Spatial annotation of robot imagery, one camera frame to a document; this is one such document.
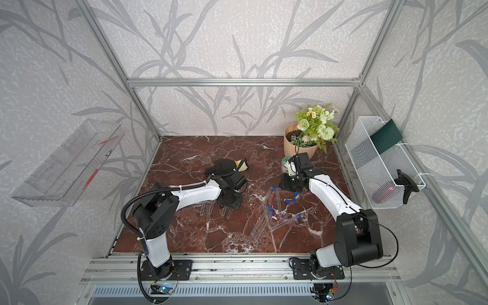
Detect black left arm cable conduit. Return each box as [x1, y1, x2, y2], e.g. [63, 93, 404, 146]
[121, 182, 208, 239]

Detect aluminium front rail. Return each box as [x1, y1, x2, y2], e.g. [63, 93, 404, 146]
[80, 253, 401, 285]

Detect green white artificial flowers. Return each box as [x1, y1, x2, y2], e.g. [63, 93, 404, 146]
[291, 103, 340, 153]

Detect clear acrylic wall shelf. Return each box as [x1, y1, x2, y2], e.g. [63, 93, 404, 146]
[11, 119, 125, 207]

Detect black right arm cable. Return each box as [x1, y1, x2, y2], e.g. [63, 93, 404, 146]
[310, 177, 400, 269]

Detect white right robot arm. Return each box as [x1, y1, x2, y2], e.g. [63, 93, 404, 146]
[282, 153, 383, 273]

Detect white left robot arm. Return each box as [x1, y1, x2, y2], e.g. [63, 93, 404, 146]
[129, 172, 247, 268]

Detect white wire mesh basket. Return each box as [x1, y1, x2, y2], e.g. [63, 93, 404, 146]
[346, 116, 426, 209]

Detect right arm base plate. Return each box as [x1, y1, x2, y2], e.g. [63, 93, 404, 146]
[288, 257, 345, 280]

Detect green round tape tin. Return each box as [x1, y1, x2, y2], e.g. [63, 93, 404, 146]
[282, 156, 293, 174]

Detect dark green card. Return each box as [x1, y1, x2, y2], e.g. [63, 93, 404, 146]
[371, 119, 403, 155]

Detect beige flower pot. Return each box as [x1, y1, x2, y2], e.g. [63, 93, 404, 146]
[283, 123, 318, 160]

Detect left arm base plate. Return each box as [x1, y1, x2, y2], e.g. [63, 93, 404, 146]
[139, 259, 193, 282]

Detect test tube blue stopper upright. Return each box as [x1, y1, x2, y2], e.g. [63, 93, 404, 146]
[275, 186, 282, 214]

